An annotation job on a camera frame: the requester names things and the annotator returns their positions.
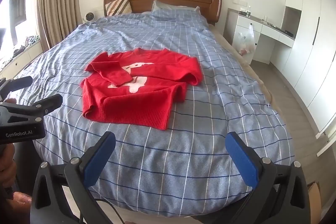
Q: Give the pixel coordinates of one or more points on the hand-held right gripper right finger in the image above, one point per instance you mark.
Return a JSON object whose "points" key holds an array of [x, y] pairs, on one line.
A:
{"points": [[242, 161]]}

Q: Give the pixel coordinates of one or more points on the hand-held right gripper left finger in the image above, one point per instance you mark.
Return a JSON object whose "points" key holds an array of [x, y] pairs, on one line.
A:
{"points": [[97, 161]]}

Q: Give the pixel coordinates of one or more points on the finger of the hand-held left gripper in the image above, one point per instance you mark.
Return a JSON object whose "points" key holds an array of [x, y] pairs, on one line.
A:
{"points": [[47, 104], [19, 83]]}

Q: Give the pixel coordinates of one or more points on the red knitted sweater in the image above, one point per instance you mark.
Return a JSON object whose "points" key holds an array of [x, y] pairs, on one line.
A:
{"points": [[136, 106]]}

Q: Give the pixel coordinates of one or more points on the person's left hand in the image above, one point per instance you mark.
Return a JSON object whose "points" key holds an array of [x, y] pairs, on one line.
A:
{"points": [[6, 158]]}

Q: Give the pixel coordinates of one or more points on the window bench cabinet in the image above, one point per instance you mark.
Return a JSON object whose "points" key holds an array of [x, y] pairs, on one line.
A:
{"points": [[23, 58]]}

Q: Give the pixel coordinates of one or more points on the pile of small cloths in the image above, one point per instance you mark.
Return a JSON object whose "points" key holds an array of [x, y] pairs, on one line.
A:
{"points": [[27, 41]]}

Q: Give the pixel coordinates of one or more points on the blue checked duvet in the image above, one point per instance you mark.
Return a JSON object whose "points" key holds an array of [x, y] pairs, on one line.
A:
{"points": [[157, 161]]}

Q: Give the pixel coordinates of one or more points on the cardboard box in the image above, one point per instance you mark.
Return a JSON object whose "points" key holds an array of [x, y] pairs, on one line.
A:
{"points": [[313, 191]]}

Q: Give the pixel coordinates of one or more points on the window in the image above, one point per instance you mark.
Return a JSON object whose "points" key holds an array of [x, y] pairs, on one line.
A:
{"points": [[18, 3]]}

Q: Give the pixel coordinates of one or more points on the clear plastic bag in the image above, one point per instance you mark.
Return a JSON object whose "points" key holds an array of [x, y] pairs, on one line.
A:
{"points": [[244, 40]]}

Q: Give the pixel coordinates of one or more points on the striped pillow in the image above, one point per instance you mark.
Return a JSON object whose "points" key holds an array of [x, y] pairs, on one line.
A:
{"points": [[118, 6]]}

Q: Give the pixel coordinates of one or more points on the white wardrobe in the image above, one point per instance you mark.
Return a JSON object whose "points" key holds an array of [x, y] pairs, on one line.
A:
{"points": [[315, 56]]}

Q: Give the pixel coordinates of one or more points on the white desk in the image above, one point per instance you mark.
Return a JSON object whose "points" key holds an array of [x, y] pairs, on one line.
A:
{"points": [[246, 22]]}

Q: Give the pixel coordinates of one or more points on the clear bottle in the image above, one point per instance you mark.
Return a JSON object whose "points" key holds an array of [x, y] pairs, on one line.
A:
{"points": [[248, 11]]}

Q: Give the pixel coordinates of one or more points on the blue checked pillow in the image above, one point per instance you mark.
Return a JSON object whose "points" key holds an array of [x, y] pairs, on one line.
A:
{"points": [[178, 13]]}

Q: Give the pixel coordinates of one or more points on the white wall socket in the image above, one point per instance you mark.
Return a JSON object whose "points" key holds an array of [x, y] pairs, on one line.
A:
{"points": [[239, 1]]}

